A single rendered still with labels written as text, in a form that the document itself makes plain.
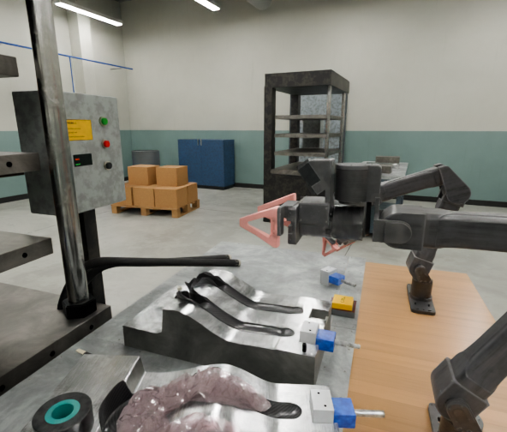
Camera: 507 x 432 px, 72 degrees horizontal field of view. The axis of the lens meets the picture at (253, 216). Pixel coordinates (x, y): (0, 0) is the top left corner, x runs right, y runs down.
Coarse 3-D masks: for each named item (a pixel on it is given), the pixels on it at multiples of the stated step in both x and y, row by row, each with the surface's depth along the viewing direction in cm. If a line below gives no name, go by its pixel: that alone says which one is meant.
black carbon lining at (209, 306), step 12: (204, 276) 101; (216, 276) 101; (192, 288) 92; (228, 288) 99; (192, 300) 87; (204, 300) 90; (240, 300) 97; (252, 300) 98; (216, 312) 88; (288, 312) 93; (300, 312) 92; (228, 324) 85; (240, 324) 87; (252, 324) 87; (288, 336) 81
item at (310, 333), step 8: (304, 320) 82; (304, 328) 79; (312, 328) 79; (304, 336) 78; (312, 336) 77; (320, 336) 78; (328, 336) 78; (312, 344) 78; (320, 344) 77; (328, 344) 77; (336, 344) 78; (344, 344) 77; (352, 344) 77
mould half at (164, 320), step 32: (160, 320) 93; (192, 320) 82; (256, 320) 89; (288, 320) 88; (160, 352) 88; (192, 352) 85; (224, 352) 81; (256, 352) 78; (288, 352) 75; (320, 352) 82
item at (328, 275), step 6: (324, 270) 127; (330, 270) 127; (336, 270) 129; (324, 276) 127; (330, 276) 126; (336, 276) 125; (342, 276) 125; (324, 282) 128; (330, 282) 126; (336, 282) 124; (342, 282) 124; (348, 282) 122
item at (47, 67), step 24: (48, 0) 89; (48, 24) 90; (48, 48) 91; (48, 72) 92; (48, 96) 93; (48, 120) 94; (48, 144) 96; (72, 168) 101; (72, 192) 101; (72, 216) 102; (72, 240) 103; (72, 264) 105; (72, 288) 107; (72, 312) 107
